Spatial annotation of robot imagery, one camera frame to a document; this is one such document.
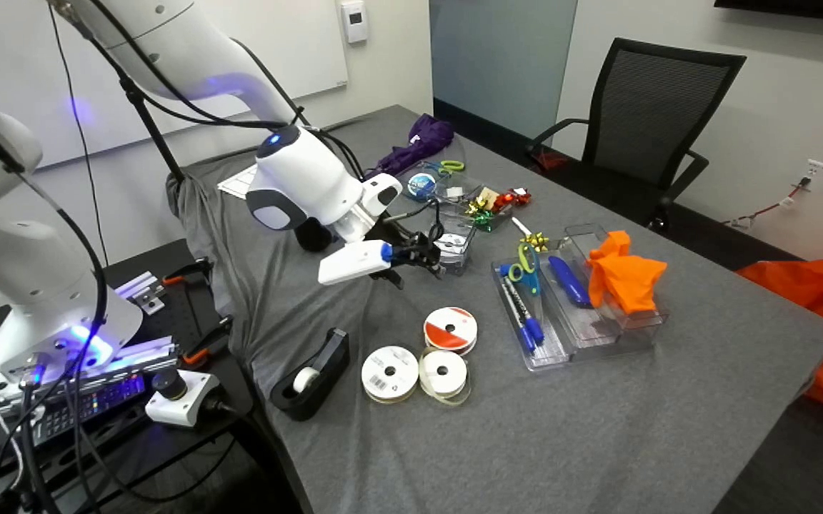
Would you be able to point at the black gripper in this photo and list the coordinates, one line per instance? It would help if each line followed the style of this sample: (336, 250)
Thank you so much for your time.
(405, 250)

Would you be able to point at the silver glitter ribbon roll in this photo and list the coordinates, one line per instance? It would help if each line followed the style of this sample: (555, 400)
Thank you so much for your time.
(452, 250)

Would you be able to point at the red and white ribbon spool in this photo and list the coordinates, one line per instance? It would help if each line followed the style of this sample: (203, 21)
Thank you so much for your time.
(451, 339)

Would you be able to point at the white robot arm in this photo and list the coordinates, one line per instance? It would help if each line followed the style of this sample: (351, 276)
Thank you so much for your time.
(308, 176)

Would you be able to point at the small transparent plastic box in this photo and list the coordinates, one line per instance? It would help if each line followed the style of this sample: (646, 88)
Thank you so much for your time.
(456, 223)

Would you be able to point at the green yellow gift bow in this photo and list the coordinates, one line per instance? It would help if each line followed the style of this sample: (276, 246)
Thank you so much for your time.
(485, 222)

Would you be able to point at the white tape roll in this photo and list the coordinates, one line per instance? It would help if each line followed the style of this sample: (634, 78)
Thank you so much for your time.
(456, 193)

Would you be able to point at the blue ribbon ball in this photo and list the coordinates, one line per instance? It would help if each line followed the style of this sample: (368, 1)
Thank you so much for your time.
(422, 186)

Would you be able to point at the gold gift bow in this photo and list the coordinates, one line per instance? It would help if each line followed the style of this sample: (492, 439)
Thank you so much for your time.
(485, 201)

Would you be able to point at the green blue scissors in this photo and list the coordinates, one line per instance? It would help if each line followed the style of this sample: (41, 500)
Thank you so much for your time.
(526, 276)

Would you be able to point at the red gift bow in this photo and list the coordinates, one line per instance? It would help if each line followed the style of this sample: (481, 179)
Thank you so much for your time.
(516, 198)

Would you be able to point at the purple folded umbrella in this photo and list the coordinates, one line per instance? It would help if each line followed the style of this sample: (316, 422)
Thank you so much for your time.
(422, 139)

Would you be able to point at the blue capped pen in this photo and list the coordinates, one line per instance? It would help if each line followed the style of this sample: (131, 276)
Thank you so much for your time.
(532, 328)
(525, 332)

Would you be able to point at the cream ribbon spool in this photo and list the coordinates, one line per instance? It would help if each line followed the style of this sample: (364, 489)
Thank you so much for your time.
(444, 379)

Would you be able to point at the black tape dispenser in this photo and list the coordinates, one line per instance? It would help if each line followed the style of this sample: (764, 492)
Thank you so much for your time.
(336, 348)

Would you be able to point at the blue marker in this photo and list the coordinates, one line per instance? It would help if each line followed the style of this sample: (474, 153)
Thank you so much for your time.
(572, 285)

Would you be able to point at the clear ribbed plastic tray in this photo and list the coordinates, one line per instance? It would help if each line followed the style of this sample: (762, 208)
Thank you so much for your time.
(551, 359)
(585, 329)
(646, 319)

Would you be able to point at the frosted glass panel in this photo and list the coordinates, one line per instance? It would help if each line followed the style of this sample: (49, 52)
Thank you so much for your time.
(516, 59)

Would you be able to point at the white whiteboard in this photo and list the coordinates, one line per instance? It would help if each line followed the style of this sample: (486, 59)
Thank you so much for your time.
(286, 46)

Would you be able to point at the grey tablecloth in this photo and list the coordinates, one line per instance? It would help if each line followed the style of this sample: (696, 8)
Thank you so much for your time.
(621, 429)

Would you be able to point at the black mesh office chair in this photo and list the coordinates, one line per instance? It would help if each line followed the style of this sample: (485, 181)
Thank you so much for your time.
(659, 105)

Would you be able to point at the silver metal clamp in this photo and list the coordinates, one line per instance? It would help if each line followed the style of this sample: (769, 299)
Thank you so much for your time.
(142, 288)

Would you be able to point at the black tripod stand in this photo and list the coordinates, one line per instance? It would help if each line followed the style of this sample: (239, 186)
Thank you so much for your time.
(151, 118)

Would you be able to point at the black robot stand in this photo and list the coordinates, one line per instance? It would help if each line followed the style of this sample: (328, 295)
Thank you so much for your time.
(143, 476)

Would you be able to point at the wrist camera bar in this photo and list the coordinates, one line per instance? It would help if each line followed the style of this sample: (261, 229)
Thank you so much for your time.
(356, 265)

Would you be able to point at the white wall thermostat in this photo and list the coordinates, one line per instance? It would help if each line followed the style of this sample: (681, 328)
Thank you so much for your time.
(356, 19)

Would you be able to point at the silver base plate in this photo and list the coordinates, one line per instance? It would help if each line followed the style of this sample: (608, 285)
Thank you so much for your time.
(135, 360)

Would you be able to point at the white wall outlet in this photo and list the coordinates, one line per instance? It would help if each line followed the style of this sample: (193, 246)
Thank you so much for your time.
(819, 172)

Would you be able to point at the black wall television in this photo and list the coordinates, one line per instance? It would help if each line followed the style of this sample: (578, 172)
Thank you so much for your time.
(794, 8)

